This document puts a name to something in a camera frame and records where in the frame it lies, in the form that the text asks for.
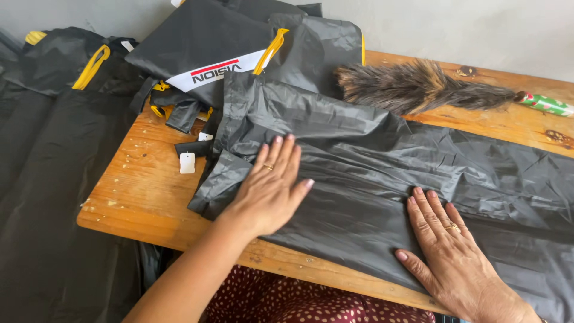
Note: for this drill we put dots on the person's right hand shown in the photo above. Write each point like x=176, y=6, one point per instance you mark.
x=453, y=264

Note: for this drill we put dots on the person's left hand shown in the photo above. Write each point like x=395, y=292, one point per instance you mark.
x=264, y=197

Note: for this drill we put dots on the dark grey nylon garment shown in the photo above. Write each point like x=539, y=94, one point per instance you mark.
x=358, y=157

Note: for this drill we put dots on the white paper tag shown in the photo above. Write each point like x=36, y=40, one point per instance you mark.
x=187, y=163

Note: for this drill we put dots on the maroon polka dot dress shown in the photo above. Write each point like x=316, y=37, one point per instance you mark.
x=278, y=300

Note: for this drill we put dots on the black pouch with yellow trim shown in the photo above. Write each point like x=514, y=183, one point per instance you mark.
x=179, y=112

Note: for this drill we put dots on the grey nylon garment yellow trim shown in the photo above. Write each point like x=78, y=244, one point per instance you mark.
x=318, y=49

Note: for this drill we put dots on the black bag with white label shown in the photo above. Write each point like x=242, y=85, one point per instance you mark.
x=202, y=40

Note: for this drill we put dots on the folded black nylon piece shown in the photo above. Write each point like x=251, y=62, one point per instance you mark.
x=269, y=5

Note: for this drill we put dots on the heap of black nylon sheets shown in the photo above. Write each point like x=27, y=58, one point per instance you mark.
x=58, y=202

